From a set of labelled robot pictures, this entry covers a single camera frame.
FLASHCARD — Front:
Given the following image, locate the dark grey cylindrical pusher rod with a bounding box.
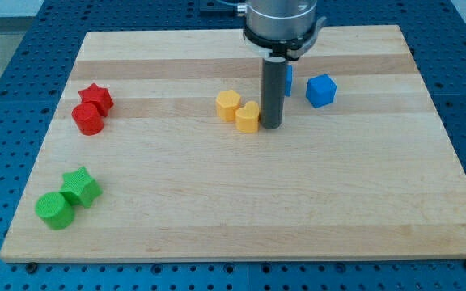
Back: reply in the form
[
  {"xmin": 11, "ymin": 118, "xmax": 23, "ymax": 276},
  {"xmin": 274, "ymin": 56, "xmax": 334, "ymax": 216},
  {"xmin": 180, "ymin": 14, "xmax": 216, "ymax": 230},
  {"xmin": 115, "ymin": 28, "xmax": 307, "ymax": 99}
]
[{"xmin": 260, "ymin": 60, "xmax": 288, "ymax": 129}]

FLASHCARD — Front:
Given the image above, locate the blue cube block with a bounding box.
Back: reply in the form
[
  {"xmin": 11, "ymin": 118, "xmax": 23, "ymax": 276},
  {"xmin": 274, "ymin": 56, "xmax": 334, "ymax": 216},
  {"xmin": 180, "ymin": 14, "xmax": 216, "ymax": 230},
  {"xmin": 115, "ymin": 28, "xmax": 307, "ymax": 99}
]
[{"xmin": 306, "ymin": 74, "xmax": 337, "ymax": 108}]

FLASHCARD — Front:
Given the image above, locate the yellow hexagon block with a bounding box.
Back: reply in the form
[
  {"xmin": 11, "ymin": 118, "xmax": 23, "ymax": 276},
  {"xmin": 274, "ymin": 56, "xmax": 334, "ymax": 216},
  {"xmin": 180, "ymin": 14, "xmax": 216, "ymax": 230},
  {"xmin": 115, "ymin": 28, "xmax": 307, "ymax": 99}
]
[{"xmin": 215, "ymin": 90, "xmax": 241, "ymax": 122}]

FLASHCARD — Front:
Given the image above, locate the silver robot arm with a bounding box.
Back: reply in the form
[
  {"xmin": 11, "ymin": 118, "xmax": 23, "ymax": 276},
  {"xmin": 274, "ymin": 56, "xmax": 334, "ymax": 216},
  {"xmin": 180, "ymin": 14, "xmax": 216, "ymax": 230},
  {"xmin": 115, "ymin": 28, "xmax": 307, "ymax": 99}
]
[{"xmin": 236, "ymin": 0, "xmax": 327, "ymax": 129}]

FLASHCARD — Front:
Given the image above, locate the blue triangle block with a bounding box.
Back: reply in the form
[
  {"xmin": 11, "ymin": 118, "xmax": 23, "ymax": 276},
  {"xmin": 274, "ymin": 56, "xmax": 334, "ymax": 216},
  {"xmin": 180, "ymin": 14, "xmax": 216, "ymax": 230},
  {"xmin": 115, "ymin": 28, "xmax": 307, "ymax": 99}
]
[{"xmin": 285, "ymin": 65, "xmax": 294, "ymax": 97}]

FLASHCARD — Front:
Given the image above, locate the green cylinder block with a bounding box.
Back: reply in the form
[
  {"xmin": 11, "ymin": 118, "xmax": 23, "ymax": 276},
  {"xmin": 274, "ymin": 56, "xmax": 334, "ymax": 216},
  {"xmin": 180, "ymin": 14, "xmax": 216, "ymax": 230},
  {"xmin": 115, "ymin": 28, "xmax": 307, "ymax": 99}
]
[{"xmin": 35, "ymin": 192, "xmax": 75, "ymax": 230}]

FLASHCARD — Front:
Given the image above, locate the yellow heart block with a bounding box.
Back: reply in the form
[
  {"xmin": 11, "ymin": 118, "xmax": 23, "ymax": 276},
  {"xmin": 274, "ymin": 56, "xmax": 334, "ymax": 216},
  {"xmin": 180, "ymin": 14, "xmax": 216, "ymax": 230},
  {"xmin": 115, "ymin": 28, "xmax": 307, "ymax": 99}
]
[{"xmin": 235, "ymin": 101, "xmax": 260, "ymax": 133}]

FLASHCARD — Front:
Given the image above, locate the red star block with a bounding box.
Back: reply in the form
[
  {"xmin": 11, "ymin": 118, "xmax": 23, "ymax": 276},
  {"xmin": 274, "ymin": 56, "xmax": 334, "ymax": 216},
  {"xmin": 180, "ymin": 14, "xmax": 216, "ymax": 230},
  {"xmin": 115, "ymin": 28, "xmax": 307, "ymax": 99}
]
[{"xmin": 78, "ymin": 83, "xmax": 114, "ymax": 117}]

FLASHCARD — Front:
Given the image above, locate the light wooden board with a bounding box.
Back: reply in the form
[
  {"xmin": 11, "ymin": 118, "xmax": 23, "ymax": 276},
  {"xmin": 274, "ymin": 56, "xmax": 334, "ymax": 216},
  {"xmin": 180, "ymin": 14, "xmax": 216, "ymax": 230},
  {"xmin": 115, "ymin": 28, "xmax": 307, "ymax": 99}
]
[{"xmin": 0, "ymin": 25, "xmax": 466, "ymax": 263}]

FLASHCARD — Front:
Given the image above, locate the red cylinder block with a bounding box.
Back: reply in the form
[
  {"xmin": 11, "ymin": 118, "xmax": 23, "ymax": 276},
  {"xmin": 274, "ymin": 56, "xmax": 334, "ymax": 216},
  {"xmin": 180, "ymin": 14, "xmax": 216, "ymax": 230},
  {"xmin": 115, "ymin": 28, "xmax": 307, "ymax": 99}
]
[{"xmin": 71, "ymin": 103, "xmax": 104, "ymax": 136}]

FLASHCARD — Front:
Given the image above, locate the black tool clamp flange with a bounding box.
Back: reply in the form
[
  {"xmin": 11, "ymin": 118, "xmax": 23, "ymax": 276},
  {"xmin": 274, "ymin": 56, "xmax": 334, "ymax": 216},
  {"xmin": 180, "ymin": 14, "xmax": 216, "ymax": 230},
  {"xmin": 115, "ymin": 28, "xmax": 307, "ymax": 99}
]
[{"xmin": 243, "ymin": 17, "xmax": 327, "ymax": 61}]

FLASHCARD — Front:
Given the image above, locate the green star block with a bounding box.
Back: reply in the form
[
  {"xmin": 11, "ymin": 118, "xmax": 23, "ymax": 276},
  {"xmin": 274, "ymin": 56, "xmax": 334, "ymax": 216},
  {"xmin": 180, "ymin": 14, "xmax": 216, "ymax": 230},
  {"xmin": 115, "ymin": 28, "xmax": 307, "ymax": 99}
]
[{"xmin": 59, "ymin": 167, "xmax": 103, "ymax": 209}]

